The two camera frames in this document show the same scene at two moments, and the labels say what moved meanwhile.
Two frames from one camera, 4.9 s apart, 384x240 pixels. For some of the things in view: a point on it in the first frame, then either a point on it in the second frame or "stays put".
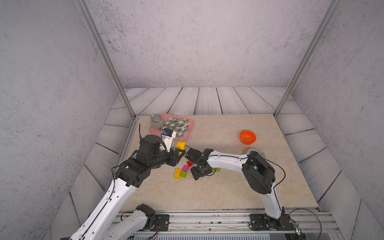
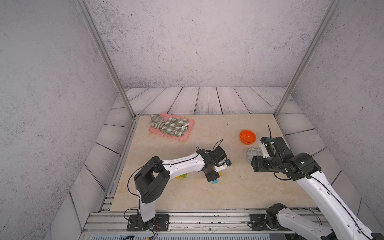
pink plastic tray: (159, 131) stays put
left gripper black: (174, 158) → (212, 178)
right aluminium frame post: (320, 34) stays put
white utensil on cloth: (185, 124) stays put
